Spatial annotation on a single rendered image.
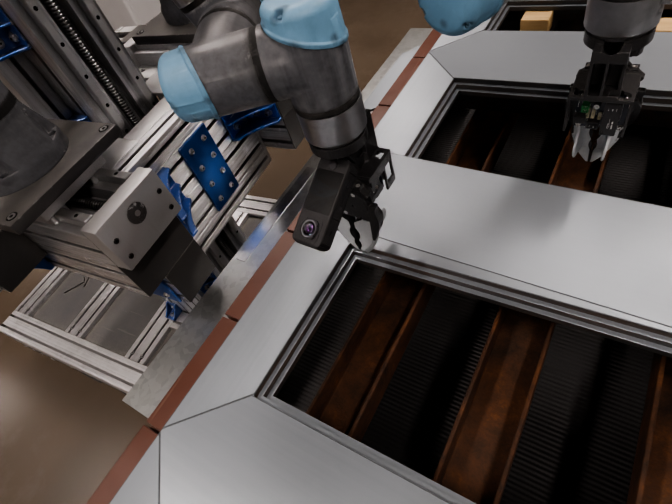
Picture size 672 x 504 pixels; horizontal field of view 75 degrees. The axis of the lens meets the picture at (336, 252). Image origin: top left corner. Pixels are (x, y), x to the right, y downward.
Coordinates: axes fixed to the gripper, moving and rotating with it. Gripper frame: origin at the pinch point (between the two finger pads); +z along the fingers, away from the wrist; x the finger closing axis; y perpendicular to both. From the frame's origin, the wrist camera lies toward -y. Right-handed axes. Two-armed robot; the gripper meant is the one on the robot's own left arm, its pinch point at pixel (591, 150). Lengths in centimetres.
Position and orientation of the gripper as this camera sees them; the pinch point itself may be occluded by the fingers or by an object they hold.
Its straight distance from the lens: 78.4
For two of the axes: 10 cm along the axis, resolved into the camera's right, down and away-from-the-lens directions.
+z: 2.5, 6.1, 7.5
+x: 8.4, 2.5, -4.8
